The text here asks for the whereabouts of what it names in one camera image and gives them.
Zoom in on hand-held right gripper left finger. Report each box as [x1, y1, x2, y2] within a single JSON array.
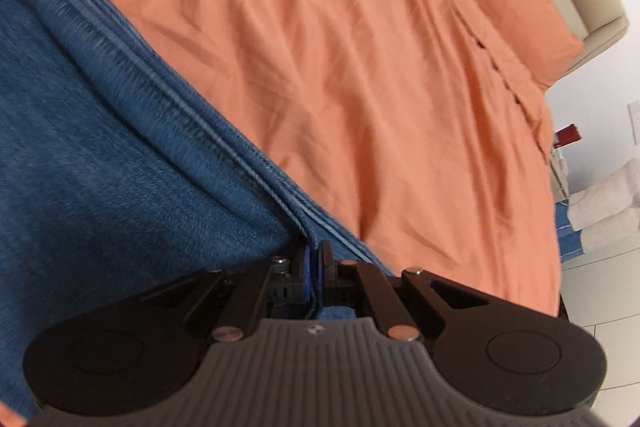
[[144, 247, 314, 345]]

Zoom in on blue and white cloth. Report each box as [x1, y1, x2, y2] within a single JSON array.
[[557, 201, 585, 259]]

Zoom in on blue denim pants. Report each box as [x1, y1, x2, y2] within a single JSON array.
[[0, 0, 397, 419]]

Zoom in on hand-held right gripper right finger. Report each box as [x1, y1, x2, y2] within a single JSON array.
[[314, 240, 492, 343]]

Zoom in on orange bed duvet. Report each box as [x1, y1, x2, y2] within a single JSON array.
[[10, 0, 569, 316]]

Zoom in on white alpaca plush toy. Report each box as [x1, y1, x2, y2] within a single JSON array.
[[569, 157, 640, 254]]

